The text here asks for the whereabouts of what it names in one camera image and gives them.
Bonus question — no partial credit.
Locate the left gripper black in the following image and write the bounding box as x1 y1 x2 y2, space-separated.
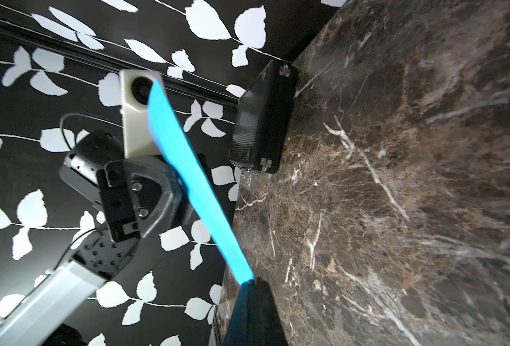
97 154 214 242

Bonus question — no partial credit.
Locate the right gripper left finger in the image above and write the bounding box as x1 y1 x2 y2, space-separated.
223 279 259 345

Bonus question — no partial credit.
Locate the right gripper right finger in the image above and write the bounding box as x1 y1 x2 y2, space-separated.
256 278 288 345

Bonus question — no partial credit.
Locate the blue square paper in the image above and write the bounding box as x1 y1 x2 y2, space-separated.
148 81 254 285

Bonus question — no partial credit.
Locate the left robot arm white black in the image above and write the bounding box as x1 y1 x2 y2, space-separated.
0 131 195 345

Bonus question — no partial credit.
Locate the black case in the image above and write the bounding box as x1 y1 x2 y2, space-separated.
228 61 298 174

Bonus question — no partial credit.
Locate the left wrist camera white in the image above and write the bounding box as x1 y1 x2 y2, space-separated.
119 69 164 159

